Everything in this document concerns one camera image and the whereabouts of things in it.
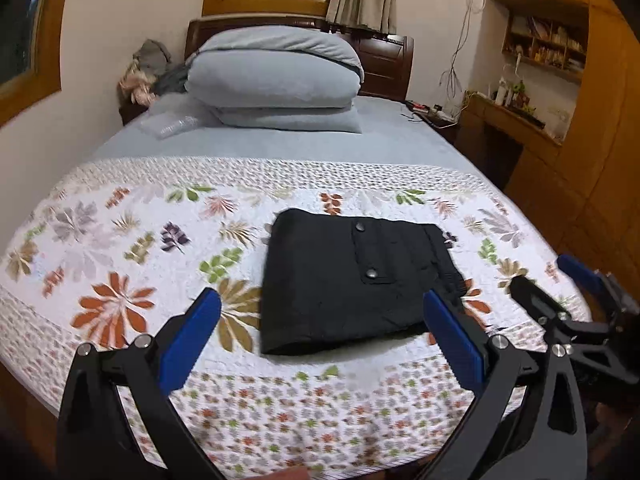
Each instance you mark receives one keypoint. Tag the wooden desk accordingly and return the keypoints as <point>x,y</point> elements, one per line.
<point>505,130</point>

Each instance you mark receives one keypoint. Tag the dark wooden headboard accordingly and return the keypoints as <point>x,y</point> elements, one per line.
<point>385,65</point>

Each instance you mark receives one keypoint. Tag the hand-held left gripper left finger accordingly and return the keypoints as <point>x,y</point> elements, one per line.
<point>192,340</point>

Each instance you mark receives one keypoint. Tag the black pants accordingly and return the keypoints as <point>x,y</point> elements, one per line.
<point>340,290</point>

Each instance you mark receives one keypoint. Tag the clear plastic bag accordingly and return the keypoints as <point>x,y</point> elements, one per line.
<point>170,125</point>

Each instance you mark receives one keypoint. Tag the dark nightstand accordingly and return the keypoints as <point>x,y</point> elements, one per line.
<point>432,117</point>

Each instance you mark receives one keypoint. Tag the white floral quilt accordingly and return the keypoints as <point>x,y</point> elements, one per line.
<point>150,240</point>

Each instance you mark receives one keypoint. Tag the wooden wardrobe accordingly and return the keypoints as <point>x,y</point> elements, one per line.
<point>605,135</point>

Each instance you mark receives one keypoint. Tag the white bottle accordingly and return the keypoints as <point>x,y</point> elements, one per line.
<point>501,91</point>

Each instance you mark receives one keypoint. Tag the folded grey duvet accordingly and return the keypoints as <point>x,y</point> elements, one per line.
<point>275,75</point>

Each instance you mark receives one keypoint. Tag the wooden wall shelf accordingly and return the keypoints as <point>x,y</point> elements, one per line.
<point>545,40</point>

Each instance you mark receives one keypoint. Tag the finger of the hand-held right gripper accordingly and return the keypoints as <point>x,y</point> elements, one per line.
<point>537,302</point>
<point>580,270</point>

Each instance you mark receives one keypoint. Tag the pile of clothes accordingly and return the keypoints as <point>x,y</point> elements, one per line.
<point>150,70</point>

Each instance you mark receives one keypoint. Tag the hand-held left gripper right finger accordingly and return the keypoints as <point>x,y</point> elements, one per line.
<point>452,340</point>

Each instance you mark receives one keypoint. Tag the small potted plant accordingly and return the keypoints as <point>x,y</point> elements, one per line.
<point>521,95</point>

